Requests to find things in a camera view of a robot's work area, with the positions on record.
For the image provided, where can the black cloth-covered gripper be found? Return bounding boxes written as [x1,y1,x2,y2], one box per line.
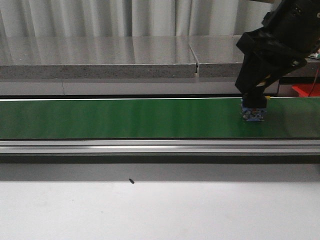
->
[234,29,320,107]

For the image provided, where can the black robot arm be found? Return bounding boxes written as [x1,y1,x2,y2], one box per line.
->
[235,0,320,108]

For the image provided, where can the small green circuit board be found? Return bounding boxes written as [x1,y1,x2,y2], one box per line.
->
[308,52,320,60]

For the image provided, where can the red plastic bin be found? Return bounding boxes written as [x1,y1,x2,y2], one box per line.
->
[292,83,320,97]

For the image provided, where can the grey stone countertop right slab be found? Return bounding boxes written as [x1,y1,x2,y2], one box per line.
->
[187,34,320,79]

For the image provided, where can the grey stone countertop slab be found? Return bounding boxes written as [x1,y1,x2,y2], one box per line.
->
[187,34,320,79]
[0,36,197,80]

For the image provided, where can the green conveyor belt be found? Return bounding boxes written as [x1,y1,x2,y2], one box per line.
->
[0,97,320,140]

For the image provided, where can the grey stone countertop left slab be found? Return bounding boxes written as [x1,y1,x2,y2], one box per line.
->
[0,36,197,80]

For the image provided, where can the white cabinet front panel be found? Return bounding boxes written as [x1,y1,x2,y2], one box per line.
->
[0,76,280,97]

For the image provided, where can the aluminium conveyor frame rail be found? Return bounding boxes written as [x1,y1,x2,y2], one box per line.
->
[0,138,320,156]

